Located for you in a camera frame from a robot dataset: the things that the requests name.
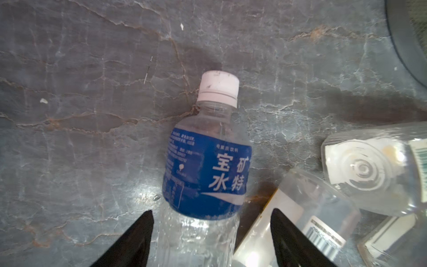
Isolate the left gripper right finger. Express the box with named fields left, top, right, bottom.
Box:
left=270, top=208, right=335, bottom=267

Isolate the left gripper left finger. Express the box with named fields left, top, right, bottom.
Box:
left=91, top=210, right=154, bottom=267

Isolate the yellow label clear bottle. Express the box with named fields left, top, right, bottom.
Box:
left=232, top=169, right=361, bottom=267

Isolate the green white label small bottle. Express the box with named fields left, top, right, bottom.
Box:
left=358, top=210, right=427, bottom=267

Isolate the red white label square bottle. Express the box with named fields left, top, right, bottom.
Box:
left=321, top=121, right=427, bottom=216

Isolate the grey plastic waste bin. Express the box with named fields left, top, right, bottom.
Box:
left=385, top=0, right=427, bottom=87

